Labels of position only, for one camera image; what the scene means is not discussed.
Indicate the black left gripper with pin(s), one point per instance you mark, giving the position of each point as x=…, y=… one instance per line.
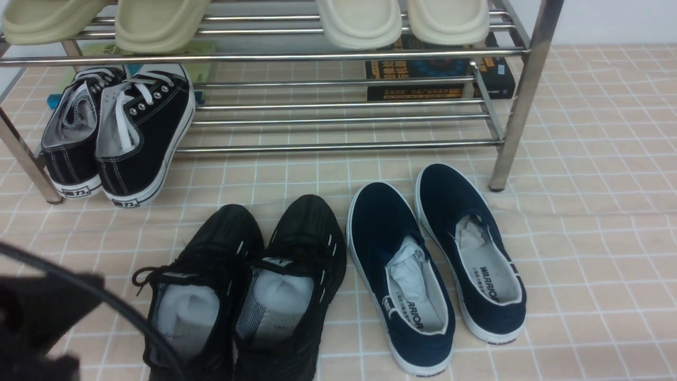
x=36, y=313

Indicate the black knit sneaker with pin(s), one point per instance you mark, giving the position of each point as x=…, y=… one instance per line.
x=292, y=282
x=194, y=298

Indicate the blue object behind rack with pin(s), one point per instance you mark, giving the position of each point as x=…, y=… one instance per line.
x=53, y=100

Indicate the stainless steel shoe rack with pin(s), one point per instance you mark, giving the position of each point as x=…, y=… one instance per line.
x=533, y=48

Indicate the navy slip-on shoe left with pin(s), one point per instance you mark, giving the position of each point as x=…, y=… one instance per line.
x=389, y=251

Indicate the navy slip-on shoe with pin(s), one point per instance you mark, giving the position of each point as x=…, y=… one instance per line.
x=453, y=212
x=389, y=251

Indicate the navy slip-on shoe right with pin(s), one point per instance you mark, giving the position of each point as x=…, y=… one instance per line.
x=453, y=212

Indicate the black canvas sneaker outer left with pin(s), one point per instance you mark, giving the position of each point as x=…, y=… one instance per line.
x=69, y=138

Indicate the black canvas sneaker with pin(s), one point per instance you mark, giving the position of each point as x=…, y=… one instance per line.
x=69, y=138
x=142, y=121

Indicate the black canvas sneaker inner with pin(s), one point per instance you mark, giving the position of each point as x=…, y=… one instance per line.
x=142, y=121

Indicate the green slipper far left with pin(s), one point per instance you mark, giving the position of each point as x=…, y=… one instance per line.
x=26, y=23

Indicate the green slipper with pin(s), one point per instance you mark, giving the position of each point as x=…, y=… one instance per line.
x=157, y=26
x=26, y=23

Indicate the cream slipper inner right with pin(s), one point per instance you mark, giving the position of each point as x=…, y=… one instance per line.
x=360, y=25

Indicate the cream slipper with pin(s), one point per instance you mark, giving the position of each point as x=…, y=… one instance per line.
x=360, y=25
x=449, y=23

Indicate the cream slipper far right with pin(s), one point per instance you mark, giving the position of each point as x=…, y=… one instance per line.
x=449, y=23

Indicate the black book stack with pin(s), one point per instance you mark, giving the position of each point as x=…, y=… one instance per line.
x=495, y=72

